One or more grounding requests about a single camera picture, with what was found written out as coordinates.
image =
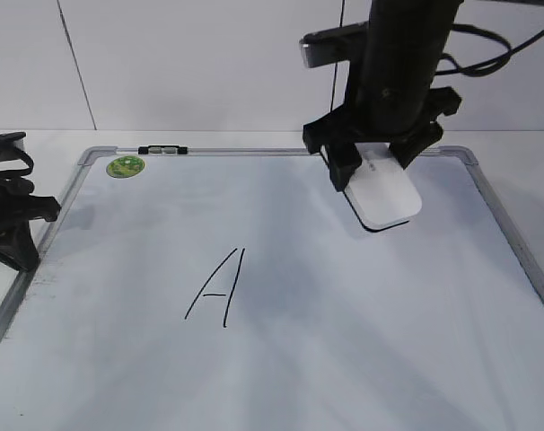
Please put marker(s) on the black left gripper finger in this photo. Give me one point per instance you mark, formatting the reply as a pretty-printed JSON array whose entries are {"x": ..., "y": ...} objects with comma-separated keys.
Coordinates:
[{"x": 16, "y": 251}]

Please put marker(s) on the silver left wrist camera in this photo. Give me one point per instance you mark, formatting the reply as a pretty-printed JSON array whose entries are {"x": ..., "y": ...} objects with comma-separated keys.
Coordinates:
[{"x": 11, "y": 143}]

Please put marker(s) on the white whiteboard eraser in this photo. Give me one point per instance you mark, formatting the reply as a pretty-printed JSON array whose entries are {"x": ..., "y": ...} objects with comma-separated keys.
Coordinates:
[{"x": 380, "y": 193}]

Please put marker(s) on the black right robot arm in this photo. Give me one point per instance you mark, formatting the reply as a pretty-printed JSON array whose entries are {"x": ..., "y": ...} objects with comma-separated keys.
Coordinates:
[{"x": 404, "y": 44}]

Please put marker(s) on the round green magnet sticker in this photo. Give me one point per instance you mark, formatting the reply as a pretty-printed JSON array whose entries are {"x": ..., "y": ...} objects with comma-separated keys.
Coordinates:
[{"x": 125, "y": 167}]

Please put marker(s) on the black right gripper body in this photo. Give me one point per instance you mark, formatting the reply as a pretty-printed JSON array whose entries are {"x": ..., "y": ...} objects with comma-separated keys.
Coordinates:
[{"x": 382, "y": 118}]

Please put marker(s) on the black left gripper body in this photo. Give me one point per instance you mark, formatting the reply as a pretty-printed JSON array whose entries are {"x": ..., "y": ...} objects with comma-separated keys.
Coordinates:
[{"x": 18, "y": 204}]

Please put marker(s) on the whiteboard with grey frame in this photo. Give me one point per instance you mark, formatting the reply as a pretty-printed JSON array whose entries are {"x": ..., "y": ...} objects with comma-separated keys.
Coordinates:
[{"x": 237, "y": 290}]

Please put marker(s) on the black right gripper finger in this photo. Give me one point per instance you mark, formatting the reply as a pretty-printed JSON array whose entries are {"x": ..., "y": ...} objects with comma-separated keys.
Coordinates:
[
  {"x": 343, "y": 161},
  {"x": 405, "y": 151}
]

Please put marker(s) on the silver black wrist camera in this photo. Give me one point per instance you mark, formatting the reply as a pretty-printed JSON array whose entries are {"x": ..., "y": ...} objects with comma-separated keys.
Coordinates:
[{"x": 322, "y": 48}]

